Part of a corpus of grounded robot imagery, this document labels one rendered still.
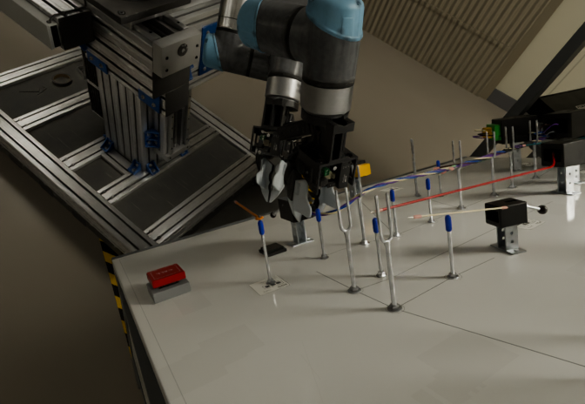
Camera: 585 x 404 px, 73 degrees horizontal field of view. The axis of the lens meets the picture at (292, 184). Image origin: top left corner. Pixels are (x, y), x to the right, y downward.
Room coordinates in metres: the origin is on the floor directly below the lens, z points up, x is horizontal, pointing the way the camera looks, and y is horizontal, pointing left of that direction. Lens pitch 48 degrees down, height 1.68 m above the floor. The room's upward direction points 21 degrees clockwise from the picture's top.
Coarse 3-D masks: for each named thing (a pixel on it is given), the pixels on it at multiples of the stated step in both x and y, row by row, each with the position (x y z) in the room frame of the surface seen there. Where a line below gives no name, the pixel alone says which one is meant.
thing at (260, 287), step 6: (276, 276) 0.31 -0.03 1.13; (258, 282) 0.29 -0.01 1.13; (264, 282) 0.29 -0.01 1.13; (276, 282) 0.29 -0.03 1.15; (282, 282) 0.29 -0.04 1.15; (252, 288) 0.27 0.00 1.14; (258, 288) 0.27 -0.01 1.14; (264, 288) 0.27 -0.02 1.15; (270, 288) 0.27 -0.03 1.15; (276, 288) 0.27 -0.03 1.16
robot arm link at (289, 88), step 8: (272, 80) 0.67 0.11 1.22; (280, 80) 0.67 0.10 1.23; (288, 80) 0.67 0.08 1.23; (296, 80) 0.68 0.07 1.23; (272, 88) 0.66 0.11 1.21; (280, 88) 0.65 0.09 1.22; (288, 88) 0.66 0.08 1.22; (296, 88) 0.67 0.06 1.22; (272, 96) 0.65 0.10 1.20; (280, 96) 0.65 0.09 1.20; (288, 96) 0.65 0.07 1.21; (296, 96) 0.66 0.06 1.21
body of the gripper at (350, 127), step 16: (304, 112) 0.46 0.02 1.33; (320, 128) 0.46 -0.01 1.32; (336, 128) 0.44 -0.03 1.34; (352, 128) 0.45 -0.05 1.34; (304, 144) 0.47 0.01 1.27; (320, 144) 0.45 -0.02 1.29; (336, 144) 0.44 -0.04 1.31; (304, 160) 0.43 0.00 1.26; (320, 160) 0.43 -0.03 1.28; (336, 160) 0.43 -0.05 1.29; (352, 160) 0.46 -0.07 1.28; (304, 176) 0.44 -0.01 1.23; (320, 176) 0.42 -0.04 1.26; (336, 176) 0.44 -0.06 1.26; (352, 176) 0.45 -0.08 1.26
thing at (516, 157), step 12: (492, 120) 1.00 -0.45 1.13; (504, 120) 0.95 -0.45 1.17; (516, 120) 0.96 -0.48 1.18; (528, 120) 0.96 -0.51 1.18; (504, 132) 0.93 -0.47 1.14; (516, 132) 0.94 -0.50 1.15; (528, 132) 0.95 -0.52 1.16; (504, 144) 0.92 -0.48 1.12; (516, 144) 0.95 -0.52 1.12; (516, 156) 0.93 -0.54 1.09; (516, 168) 0.91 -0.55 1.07
